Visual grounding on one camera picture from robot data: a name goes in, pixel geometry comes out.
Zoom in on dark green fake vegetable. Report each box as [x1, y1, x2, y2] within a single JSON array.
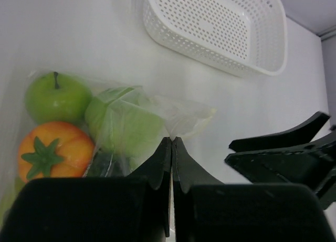
[[84, 150, 131, 177]]

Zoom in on pale green fake cabbage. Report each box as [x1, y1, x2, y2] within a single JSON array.
[[85, 86, 167, 157]]

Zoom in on clear polka dot zip bag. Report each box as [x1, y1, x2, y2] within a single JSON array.
[[1, 70, 216, 223]]

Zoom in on orange red fake tomato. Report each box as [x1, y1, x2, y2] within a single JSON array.
[[17, 121, 95, 183]]

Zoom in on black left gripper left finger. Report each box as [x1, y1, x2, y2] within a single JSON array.
[[1, 138, 172, 241]]

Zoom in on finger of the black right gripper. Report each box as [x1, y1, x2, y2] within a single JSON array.
[[225, 131, 335, 209], [229, 111, 330, 152]]

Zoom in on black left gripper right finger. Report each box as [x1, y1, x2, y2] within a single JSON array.
[[172, 138, 335, 241]]

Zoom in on white perforated plastic basket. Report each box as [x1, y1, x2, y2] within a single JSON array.
[[143, 0, 288, 77]]

